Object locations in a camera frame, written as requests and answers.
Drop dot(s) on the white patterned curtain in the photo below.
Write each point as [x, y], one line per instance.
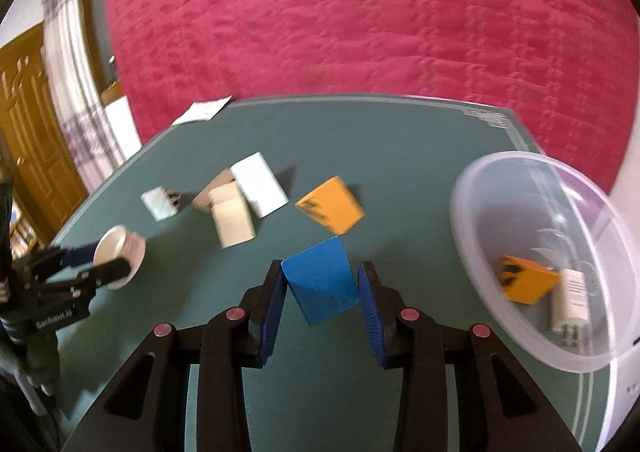
[75, 106]

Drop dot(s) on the wooden block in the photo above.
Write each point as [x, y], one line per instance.
[232, 224]
[206, 194]

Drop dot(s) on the white labelled bottle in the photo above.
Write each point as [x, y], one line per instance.
[572, 302]

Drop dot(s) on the bookshelf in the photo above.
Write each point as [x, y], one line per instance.
[22, 232]

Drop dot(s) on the blue block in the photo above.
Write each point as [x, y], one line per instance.
[320, 282]

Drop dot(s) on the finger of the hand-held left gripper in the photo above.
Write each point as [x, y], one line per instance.
[102, 274]
[75, 254]

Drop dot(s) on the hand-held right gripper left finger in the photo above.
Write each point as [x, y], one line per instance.
[270, 327]

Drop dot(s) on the cream round tin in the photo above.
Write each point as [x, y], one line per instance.
[117, 244]

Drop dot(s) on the wooden door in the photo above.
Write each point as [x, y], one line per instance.
[35, 131]

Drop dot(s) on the white box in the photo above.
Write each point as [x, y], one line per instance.
[260, 184]

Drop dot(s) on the orange block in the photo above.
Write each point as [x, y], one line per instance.
[335, 207]
[527, 282]

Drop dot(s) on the person's left hand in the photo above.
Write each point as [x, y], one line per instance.
[42, 362]

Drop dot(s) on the red quilted blanket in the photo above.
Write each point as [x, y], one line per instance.
[350, 6]

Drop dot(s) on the white paper card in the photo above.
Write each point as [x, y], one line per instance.
[205, 107]

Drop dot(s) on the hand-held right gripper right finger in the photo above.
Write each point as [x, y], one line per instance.
[372, 327]

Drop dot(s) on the small white ridged block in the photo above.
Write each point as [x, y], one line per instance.
[159, 204]

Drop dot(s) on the white board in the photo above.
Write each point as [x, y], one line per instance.
[122, 126]

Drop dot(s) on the clear plastic bowl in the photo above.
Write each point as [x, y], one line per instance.
[500, 232]

